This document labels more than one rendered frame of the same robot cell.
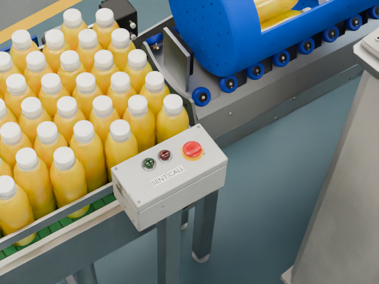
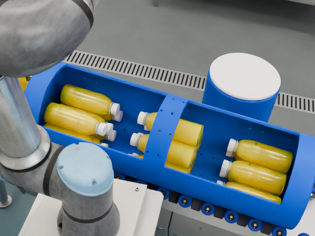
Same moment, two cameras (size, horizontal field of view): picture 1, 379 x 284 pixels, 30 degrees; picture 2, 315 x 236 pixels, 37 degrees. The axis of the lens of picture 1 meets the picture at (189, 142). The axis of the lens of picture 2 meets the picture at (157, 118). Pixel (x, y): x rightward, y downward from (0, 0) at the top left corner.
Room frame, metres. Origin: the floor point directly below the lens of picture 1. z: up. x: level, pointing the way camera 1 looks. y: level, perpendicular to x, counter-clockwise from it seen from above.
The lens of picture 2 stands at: (0.68, -1.10, 2.19)
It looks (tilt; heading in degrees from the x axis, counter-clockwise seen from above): 45 degrees down; 49
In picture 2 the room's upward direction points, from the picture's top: 7 degrees clockwise
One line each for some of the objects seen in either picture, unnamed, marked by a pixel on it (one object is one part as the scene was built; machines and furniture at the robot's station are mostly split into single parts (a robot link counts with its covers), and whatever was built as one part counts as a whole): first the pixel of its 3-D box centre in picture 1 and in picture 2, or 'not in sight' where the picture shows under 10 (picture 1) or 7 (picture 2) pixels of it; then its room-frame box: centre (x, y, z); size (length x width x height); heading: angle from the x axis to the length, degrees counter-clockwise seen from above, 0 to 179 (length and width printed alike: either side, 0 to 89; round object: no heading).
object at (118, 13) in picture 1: (119, 23); not in sight; (1.21, 0.19, 0.95); 0.10 x 0.07 x 0.10; 35
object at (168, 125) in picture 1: (172, 131); not in sight; (0.87, 0.04, 0.99); 0.07 x 0.07 x 0.18
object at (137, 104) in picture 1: (137, 104); not in sight; (0.86, 0.11, 1.08); 0.04 x 0.04 x 0.02
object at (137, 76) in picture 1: (138, 87); not in sight; (0.99, 0.12, 0.99); 0.07 x 0.07 x 0.18
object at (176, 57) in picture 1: (179, 58); not in sight; (1.07, 0.03, 0.99); 0.10 x 0.02 x 0.12; 35
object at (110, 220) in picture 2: not in sight; (88, 211); (0.98, -0.54, 1.23); 0.15 x 0.15 x 0.10
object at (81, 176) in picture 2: not in sight; (83, 178); (0.98, -0.53, 1.34); 0.13 x 0.12 x 0.14; 125
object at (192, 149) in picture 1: (192, 149); not in sight; (0.75, -0.01, 1.11); 0.04 x 0.04 x 0.01
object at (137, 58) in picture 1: (137, 58); not in sight; (0.99, 0.12, 1.08); 0.04 x 0.04 x 0.02
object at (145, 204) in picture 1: (169, 176); not in sight; (0.72, 0.03, 1.05); 0.20 x 0.10 x 0.10; 125
